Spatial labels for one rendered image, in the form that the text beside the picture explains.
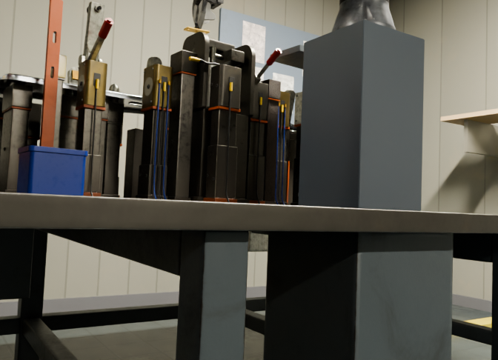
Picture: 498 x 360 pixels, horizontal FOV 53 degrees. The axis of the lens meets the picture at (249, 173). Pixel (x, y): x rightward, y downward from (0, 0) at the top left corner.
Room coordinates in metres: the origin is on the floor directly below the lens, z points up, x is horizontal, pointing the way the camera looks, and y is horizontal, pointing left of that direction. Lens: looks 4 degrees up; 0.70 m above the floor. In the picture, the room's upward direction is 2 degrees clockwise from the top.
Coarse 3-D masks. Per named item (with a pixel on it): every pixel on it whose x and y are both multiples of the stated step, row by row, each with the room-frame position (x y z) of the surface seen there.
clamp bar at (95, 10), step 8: (88, 8) 1.30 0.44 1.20; (96, 8) 1.29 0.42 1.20; (88, 16) 1.30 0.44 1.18; (96, 16) 1.30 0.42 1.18; (88, 24) 1.30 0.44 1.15; (96, 24) 1.31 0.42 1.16; (88, 32) 1.30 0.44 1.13; (96, 32) 1.31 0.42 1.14; (88, 40) 1.30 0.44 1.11; (88, 48) 1.31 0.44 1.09; (96, 56) 1.32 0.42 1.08
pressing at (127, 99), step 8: (0, 80) 1.30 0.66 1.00; (8, 80) 1.31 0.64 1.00; (16, 80) 1.30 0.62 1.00; (24, 80) 1.26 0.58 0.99; (32, 80) 1.27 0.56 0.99; (40, 80) 1.28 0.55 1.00; (0, 88) 1.41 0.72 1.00; (40, 88) 1.39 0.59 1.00; (64, 88) 1.38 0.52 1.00; (72, 88) 1.33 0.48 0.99; (40, 96) 1.49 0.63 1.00; (112, 96) 1.46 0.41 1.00; (120, 96) 1.42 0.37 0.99; (128, 96) 1.43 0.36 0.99; (136, 96) 1.45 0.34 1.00; (128, 104) 1.58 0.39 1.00; (128, 112) 1.66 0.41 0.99; (136, 112) 1.67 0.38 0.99
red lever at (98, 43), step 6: (108, 18) 1.22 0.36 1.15; (102, 24) 1.23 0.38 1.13; (108, 24) 1.22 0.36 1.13; (102, 30) 1.24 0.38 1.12; (108, 30) 1.24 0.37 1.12; (102, 36) 1.25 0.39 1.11; (96, 42) 1.27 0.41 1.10; (102, 42) 1.27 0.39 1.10; (96, 48) 1.28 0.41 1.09; (90, 54) 1.30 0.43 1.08; (96, 54) 1.30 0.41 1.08
